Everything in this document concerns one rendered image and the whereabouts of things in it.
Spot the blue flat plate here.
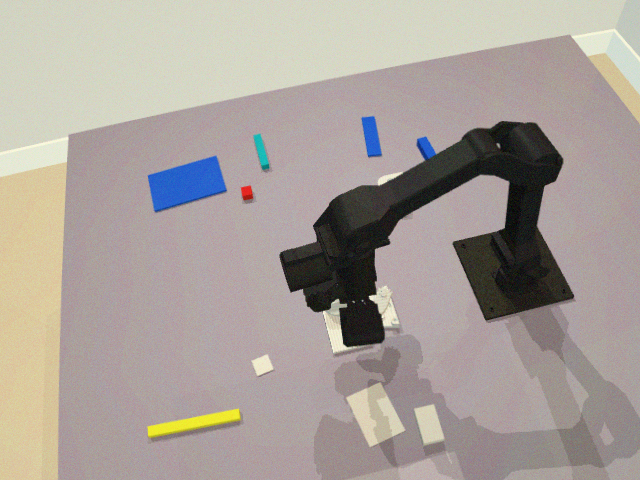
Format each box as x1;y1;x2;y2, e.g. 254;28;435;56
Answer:
148;156;226;212

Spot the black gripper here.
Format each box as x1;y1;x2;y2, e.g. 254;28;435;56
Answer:
336;265;385;348

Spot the small red block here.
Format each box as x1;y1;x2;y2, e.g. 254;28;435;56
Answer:
241;186;253;200

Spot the teal rectangular bar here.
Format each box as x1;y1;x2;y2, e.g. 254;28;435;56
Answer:
253;134;269;170

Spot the small cream square tile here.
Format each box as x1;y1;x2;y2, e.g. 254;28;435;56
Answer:
251;354;273;376

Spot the yellow flat bar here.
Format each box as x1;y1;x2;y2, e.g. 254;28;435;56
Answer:
148;409;241;438

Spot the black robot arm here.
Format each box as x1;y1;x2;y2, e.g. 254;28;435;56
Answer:
279;121;564;313

